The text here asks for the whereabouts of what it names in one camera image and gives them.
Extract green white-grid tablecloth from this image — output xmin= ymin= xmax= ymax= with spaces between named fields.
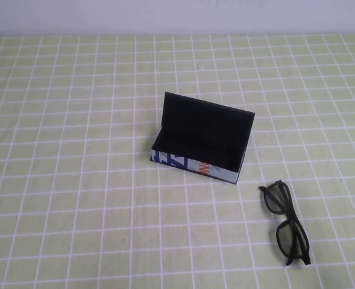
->
xmin=0 ymin=33 xmax=355 ymax=289

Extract black glasses case printed side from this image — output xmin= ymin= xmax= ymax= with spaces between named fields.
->
xmin=148 ymin=90 xmax=256 ymax=185

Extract black framed glasses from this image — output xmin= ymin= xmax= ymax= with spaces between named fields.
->
xmin=257 ymin=179 xmax=312 ymax=267

